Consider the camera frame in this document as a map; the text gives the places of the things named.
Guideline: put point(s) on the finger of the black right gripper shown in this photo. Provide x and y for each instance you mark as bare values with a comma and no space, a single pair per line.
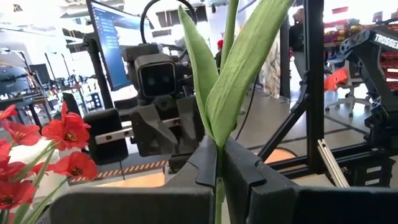
152,137
189,130

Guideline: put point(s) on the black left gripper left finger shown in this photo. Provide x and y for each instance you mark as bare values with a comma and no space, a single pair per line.
140,205

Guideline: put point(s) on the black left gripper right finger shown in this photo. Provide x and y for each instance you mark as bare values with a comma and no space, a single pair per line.
311,205

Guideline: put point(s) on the red blossom flower bunch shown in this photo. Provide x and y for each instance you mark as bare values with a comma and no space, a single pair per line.
21,133
68,133
14,193

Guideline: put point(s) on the black artificial tulip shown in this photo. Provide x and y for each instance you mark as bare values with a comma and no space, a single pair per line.
236,77

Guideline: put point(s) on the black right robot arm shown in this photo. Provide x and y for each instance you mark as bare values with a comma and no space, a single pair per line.
384,130

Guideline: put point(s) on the striped hazard floor tape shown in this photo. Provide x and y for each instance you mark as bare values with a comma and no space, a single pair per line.
124,170

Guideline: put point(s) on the silver aluminium extrusion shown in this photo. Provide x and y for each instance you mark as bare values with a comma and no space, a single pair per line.
332,163

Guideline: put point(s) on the black monitor stand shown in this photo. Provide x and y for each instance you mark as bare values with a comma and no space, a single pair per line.
99,77

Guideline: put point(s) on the black box with white labels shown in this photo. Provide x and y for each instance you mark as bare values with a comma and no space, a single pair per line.
370,171

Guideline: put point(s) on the person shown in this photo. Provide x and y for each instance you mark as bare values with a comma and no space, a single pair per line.
297,37
218,59

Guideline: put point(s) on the computer monitor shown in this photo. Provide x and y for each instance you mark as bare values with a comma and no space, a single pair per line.
115,46

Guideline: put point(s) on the white office chair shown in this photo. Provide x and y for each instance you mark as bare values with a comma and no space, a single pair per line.
350,100

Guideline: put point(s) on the orange plastic part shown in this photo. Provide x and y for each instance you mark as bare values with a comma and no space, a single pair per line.
335,79

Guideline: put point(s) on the shelf with colourful items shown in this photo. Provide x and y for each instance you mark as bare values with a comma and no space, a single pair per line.
342,34

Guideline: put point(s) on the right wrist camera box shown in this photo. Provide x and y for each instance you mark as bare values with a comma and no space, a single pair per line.
157,77

